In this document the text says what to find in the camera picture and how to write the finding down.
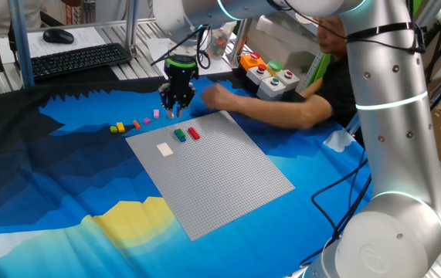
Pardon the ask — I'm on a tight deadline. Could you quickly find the green chair backrest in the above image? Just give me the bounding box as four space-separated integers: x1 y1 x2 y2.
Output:
307 52 332 88

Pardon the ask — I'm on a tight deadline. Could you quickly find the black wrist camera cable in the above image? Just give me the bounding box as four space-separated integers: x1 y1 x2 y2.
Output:
149 23 212 71

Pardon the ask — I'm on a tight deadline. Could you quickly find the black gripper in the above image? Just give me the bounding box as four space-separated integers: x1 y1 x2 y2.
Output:
158 65 200 120

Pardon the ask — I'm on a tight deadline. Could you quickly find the large white Lego plate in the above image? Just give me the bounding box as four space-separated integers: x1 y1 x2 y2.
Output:
155 142 175 158

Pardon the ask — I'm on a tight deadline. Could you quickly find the grey Lego baseplate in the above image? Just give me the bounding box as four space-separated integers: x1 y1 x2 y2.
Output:
125 110 296 242

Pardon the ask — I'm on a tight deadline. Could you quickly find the blue aluminium frame post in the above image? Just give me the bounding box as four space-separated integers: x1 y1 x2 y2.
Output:
7 0 36 89

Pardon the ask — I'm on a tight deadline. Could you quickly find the clear cup of Lego bricks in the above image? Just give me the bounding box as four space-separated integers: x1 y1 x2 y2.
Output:
205 21 237 61

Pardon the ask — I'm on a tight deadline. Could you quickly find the person in black shirt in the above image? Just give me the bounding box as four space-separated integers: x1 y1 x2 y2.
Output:
300 14 365 150

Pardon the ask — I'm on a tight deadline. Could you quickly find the black computer keyboard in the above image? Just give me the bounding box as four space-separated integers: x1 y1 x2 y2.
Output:
13 42 134 82

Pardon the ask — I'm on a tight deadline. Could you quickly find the green adapter ring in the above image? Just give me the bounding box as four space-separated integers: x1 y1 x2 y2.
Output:
164 56 200 70

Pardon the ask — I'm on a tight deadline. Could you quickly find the person in white shirt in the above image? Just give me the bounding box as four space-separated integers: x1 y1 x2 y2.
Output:
0 0 84 32

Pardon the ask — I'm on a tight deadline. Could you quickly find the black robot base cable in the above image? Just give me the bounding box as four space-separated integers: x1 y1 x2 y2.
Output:
299 151 372 267

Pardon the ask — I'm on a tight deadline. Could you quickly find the grey box with green button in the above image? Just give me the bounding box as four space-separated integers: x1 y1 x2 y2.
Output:
256 76 287 103

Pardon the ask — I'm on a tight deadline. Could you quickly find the white paper under mouse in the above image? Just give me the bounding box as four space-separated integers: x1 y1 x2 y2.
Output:
0 25 107 59

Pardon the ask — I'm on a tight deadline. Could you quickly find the grey box with red button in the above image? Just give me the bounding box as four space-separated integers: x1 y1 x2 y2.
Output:
246 63 272 88
274 68 301 93

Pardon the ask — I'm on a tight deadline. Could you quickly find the orange box with red button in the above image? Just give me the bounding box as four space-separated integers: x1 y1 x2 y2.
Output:
239 51 267 74

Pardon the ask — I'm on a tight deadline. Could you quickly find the blue mountain print tablecloth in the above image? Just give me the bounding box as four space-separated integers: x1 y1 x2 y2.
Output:
0 75 374 278

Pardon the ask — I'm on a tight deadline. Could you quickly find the person's left forearm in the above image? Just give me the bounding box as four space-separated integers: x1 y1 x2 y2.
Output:
236 93 334 131

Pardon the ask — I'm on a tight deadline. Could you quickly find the yellow box with green button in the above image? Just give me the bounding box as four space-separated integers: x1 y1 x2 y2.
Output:
266 59 284 76

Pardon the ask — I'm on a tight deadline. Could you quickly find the silver aluminium frame post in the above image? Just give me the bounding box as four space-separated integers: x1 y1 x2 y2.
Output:
124 0 140 58

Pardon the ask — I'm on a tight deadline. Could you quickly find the person's left hand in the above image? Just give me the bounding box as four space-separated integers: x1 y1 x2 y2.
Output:
199 82 241 114

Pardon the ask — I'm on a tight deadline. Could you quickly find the black computer mouse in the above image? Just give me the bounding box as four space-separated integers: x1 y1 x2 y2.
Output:
42 27 76 45

